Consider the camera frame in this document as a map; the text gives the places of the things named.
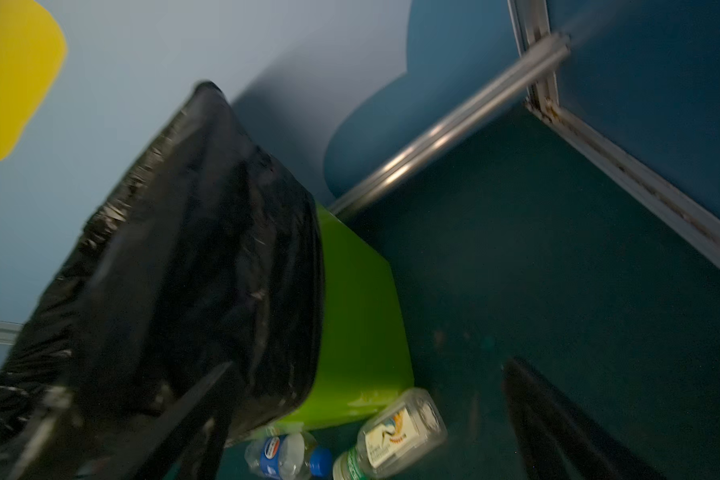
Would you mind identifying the aluminium frame rail back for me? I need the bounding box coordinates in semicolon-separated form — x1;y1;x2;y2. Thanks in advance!
329;33;571;220

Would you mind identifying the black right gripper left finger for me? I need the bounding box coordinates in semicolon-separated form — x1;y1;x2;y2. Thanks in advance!
93;362;237;479

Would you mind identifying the aluminium frame rail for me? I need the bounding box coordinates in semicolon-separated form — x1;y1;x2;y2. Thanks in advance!
329;33;571;220
525;102;720;270

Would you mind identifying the clear bottle blue cap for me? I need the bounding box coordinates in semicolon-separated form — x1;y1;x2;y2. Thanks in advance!
245;432;333;480

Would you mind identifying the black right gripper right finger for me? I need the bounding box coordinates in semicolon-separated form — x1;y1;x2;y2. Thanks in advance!
502;357;665;479

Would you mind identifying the aluminium corner post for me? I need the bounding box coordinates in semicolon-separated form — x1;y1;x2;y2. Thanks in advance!
508;0;560;115

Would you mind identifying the cream label bottle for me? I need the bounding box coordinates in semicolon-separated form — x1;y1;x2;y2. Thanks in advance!
332;388;448;480

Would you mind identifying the aluminium frame rail right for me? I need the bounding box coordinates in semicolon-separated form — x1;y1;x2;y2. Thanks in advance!
525;102;720;270

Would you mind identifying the green bin black liner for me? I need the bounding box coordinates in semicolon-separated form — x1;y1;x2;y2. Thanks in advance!
0;82;413;479

